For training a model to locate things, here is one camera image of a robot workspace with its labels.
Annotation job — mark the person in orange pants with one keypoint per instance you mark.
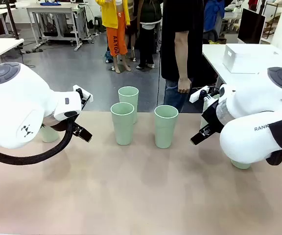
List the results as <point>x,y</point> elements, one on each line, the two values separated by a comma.
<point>115,34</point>

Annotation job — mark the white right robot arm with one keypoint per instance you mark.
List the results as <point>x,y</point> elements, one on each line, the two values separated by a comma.
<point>251,117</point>

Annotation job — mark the person in black t-shirt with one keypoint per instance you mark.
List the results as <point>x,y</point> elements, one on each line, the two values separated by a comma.
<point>187,19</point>

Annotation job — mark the person in blue jacket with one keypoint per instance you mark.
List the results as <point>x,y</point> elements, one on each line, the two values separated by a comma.
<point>213,17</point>

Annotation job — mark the black computer monitor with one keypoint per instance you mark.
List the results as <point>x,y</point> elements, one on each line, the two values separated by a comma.
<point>251,25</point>

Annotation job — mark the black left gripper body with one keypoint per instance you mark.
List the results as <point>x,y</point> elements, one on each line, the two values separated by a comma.
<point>57,123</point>

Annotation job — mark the black stand pole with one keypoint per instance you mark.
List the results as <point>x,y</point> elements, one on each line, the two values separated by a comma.
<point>12,22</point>

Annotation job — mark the white metal-frame workbench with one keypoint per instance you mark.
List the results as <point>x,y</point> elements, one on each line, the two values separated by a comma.
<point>53,14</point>

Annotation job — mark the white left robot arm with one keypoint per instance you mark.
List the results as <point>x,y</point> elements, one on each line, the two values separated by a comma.
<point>16,107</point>

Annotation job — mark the bystander in black clothes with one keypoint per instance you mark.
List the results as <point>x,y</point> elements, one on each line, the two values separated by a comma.
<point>147,31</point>

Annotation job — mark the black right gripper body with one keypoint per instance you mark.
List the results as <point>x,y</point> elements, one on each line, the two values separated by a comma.
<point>212,117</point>

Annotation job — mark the person's right hand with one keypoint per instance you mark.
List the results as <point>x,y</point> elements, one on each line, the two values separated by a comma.
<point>184,85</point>

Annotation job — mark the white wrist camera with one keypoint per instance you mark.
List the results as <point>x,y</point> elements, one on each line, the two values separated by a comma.
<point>82,94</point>
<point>198,94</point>

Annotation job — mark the wooden frame rack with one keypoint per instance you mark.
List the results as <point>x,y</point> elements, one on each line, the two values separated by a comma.
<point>273,19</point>

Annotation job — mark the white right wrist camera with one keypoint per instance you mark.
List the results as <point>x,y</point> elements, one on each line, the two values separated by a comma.
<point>198,94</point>

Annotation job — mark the white plastic basket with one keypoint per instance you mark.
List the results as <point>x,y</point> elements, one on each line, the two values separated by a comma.
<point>241,58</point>

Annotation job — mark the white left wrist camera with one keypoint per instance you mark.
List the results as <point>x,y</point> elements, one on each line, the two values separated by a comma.
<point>82,94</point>

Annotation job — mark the person's right forearm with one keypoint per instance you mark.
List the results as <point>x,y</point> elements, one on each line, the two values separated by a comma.
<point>182,56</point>

